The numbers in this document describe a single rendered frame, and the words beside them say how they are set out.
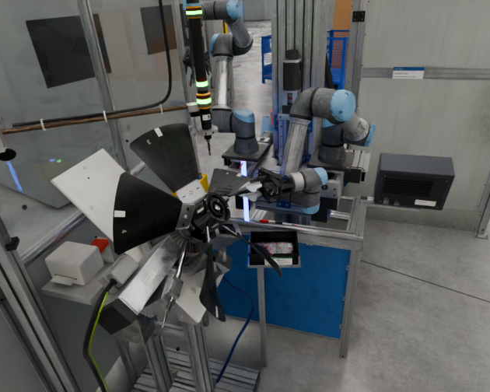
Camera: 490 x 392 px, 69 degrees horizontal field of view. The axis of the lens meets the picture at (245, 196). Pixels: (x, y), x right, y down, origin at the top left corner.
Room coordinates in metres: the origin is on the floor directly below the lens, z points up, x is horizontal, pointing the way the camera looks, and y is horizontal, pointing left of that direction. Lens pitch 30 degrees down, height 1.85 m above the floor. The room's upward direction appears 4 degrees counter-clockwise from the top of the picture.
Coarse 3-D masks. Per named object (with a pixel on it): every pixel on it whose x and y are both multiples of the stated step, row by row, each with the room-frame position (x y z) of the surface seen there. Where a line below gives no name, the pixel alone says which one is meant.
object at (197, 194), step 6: (198, 180) 1.10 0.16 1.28; (186, 186) 1.09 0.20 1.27; (192, 186) 1.09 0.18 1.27; (198, 186) 1.09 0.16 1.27; (180, 192) 1.08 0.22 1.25; (186, 192) 1.08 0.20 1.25; (198, 192) 1.08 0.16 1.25; (204, 192) 1.08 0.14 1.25; (180, 198) 1.06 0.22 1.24; (186, 198) 1.06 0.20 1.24; (192, 198) 1.07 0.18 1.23; (198, 198) 1.07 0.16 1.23
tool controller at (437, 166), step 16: (384, 160) 1.25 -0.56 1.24; (400, 160) 1.24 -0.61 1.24; (416, 160) 1.23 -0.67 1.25; (432, 160) 1.22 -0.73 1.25; (448, 160) 1.21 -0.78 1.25; (384, 176) 1.20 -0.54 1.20; (400, 176) 1.18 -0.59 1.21; (416, 176) 1.17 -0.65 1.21; (432, 176) 1.15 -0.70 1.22; (448, 176) 1.13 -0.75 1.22; (384, 192) 1.22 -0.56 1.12; (400, 192) 1.20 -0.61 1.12; (416, 192) 1.18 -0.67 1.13; (432, 192) 1.16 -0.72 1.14; (448, 192) 1.15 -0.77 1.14; (432, 208) 1.18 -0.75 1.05
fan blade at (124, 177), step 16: (128, 176) 0.89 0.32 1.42; (128, 192) 0.86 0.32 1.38; (144, 192) 0.89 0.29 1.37; (160, 192) 0.92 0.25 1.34; (128, 208) 0.84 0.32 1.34; (144, 208) 0.87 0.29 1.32; (160, 208) 0.90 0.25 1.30; (176, 208) 0.94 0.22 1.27; (128, 224) 0.82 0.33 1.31; (144, 224) 0.86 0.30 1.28; (160, 224) 0.90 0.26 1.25; (176, 224) 0.94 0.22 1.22; (128, 240) 0.81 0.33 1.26; (144, 240) 0.85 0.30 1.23
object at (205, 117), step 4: (188, 0) 1.11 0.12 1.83; (192, 0) 1.11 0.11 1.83; (196, 0) 1.11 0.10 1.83; (208, 108) 1.11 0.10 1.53; (200, 112) 1.11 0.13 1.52; (204, 112) 1.11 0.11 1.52; (208, 112) 1.11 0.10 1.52; (200, 116) 1.12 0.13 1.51; (204, 116) 1.11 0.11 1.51; (208, 116) 1.11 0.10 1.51; (204, 120) 1.11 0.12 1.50; (208, 120) 1.11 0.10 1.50; (204, 124) 1.11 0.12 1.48; (208, 124) 1.11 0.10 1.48; (204, 128) 1.11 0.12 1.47; (208, 128) 1.11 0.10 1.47; (204, 136) 1.12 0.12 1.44; (208, 136) 1.11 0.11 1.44
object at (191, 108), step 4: (188, 104) 1.11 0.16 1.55; (192, 104) 1.10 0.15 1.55; (196, 104) 1.10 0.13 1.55; (188, 108) 1.09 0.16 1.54; (192, 108) 1.10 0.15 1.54; (196, 108) 1.10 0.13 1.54; (192, 112) 1.09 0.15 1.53; (196, 112) 1.10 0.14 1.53; (192, 116) 1.09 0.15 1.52; (196, 116) 1.10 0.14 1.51; (196, 120) 1.10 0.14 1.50; (200, 120) 1.10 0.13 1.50; (196, 124) 1.10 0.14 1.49; (200, 124) 1.10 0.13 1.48; (196, 128) 1.10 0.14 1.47; (200, 128) 1.10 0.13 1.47; (212, 128) 1.11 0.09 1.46; (216, 128) 1.11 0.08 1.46; (200, 132) 1.09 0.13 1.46; (204, 132) 1.09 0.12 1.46; (208, 132) 1.09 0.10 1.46; (212, 132) 1.09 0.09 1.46
